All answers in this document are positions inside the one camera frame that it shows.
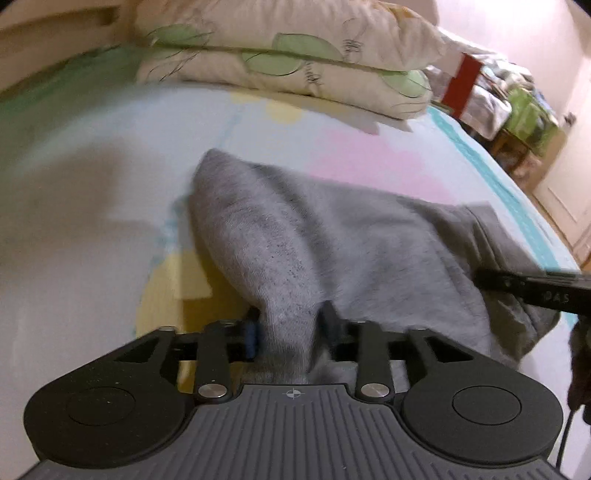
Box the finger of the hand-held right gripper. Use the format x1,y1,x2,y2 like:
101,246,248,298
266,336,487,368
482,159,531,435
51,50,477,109
475,268,528,303

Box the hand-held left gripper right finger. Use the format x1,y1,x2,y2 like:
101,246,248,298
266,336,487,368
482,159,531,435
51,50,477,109
321,301,468,400

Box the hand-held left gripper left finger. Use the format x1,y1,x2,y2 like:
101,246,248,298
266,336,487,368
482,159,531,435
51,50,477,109
115,308,262,403

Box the grey pants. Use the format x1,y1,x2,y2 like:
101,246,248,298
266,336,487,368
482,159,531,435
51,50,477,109
187,148,561,385

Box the white door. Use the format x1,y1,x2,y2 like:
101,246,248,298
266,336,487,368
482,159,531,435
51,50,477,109
531,111,591,261

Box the wooden stool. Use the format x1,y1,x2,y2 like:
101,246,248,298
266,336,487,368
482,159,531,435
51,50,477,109
488,128,542,186

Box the green box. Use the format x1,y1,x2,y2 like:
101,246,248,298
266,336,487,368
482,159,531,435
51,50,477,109
502,87,563,154

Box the grey cloth pile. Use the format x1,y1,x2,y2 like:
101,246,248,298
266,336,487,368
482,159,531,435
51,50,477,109
471,58,536,139

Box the pastel printed bed sheet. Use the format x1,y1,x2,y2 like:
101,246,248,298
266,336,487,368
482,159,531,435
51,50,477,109
0,44,583,468

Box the leaf print pillow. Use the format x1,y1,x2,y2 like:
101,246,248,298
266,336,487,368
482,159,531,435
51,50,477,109
136,44,435,121
134,0,448,73

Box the black cable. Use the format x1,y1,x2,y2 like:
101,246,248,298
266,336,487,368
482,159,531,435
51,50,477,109
556,405,579,469

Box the beige bed frame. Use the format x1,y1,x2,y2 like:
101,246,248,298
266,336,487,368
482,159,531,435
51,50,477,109
0,0,137,93

